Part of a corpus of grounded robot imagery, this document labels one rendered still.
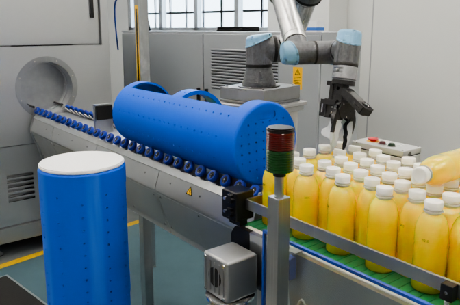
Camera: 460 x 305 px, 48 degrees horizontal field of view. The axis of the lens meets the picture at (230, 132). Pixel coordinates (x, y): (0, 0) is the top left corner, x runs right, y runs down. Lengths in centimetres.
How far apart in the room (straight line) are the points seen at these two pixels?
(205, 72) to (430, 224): 305
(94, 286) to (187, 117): 65
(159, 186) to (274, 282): 97
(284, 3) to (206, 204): 75
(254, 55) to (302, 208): 99
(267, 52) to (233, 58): 158
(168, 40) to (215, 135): 271
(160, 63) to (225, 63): 77
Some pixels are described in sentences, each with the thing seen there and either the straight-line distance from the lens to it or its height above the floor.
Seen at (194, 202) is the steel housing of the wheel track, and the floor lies 85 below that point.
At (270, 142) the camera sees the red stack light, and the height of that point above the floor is 123.
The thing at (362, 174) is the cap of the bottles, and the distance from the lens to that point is 139.
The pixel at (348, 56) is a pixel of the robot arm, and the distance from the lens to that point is 160.
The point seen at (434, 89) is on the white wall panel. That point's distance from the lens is 441.
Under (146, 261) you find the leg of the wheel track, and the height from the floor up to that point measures 29.
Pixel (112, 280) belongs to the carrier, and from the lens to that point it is 183.
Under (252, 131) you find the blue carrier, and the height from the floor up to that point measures 114.
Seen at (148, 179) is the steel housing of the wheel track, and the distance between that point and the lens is 217.
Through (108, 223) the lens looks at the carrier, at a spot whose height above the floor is 85.
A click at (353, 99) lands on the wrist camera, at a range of 156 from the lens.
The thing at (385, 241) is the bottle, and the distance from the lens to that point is 129.
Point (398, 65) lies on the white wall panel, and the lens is 451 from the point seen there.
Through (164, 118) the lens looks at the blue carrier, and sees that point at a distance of 198.
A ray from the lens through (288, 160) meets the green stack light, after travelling 113.
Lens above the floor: 147
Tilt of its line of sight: 11 degrees down
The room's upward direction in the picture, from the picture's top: straight up
